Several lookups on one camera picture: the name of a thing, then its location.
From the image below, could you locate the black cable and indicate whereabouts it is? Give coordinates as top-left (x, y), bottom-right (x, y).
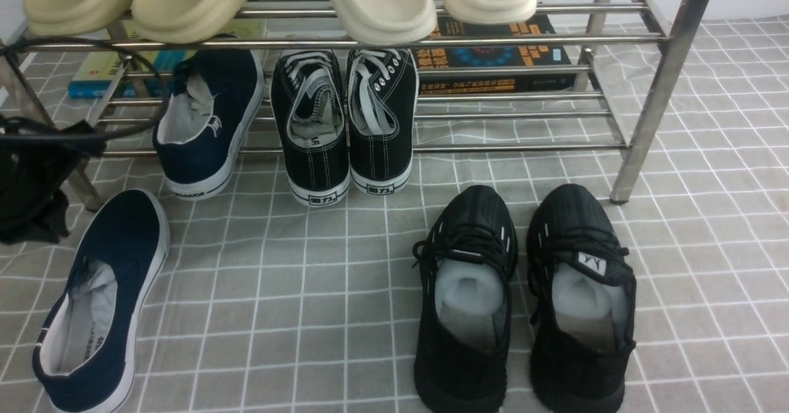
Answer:
top-left (0, 36), bottom-right (171, 141)

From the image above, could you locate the black canvas sneaker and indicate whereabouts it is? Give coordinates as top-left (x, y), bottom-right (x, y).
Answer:
top-left (346, 48), bottom-right (420, 196)
top-left (269, 49), bottom-right (351, 208)

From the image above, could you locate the black book orange text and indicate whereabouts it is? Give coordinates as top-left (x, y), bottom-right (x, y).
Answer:
top-left (412, 15), bottom-right (576, 95)

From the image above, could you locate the black canvas sneaker right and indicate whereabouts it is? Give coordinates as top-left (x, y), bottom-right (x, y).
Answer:
top-left (346, 48), bottom-right (420, 196)

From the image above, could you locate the black knit sneaker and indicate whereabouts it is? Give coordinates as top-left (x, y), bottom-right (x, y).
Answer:
top-left (525, 184), bottom-right (637, 412)
top-left (412, 185), bottom-right (518, 412)

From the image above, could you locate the stainless steel shoe rack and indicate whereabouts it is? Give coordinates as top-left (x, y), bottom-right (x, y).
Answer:
top-left (2, 0), bottom-right (708, 211)

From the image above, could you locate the black knit sneaker left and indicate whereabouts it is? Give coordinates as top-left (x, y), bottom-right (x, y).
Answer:
top-left (412, 185), bottom-right (518, 412)

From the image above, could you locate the black knit sneaker right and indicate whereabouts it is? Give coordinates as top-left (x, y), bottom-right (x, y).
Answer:
top-left (525, 184), bottom-right (637, 412)

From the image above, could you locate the navy slip-on shoe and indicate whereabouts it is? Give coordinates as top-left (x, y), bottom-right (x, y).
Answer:
top-left (32, 189), bottom-right (170, 412)
top-left (152, 49), bottom-right (265, 200)

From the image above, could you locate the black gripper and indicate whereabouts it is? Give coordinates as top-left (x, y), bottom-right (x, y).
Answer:
top-left (1, 116), bottom-right (107, 245)

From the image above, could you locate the black canvas sneaker left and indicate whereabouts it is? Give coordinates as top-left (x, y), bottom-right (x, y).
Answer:
top-left (269, 49), bottom-right (351, 208)

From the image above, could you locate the grey checkered floor cloth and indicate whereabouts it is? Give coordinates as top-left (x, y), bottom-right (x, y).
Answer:
top-left (0, 17), bottom-right (789, 413)

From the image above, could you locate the green blue book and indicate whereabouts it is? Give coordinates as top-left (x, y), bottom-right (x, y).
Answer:
top-left (68, 18), bottom-right (268, 99)

